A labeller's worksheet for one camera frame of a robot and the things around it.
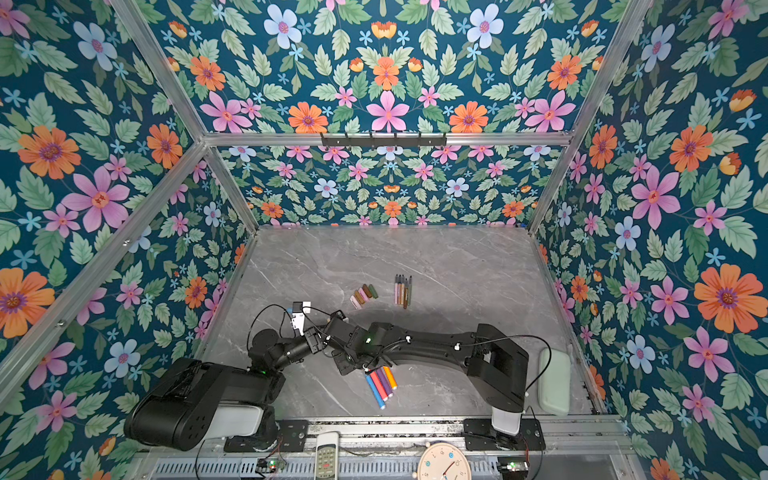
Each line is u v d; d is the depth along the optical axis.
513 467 0.70
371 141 0.91
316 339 0.74
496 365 0.44
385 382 0.82
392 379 0.82
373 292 1.01
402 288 1.01
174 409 0.43
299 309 0.78
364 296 0.99
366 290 1.01
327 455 0.70
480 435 0.72
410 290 1.01
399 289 1.01
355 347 0.59
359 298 0.99
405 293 1.01
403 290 1.01
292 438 0.73
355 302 0.98
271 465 0.70
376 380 0.82
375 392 0.80
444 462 0.68
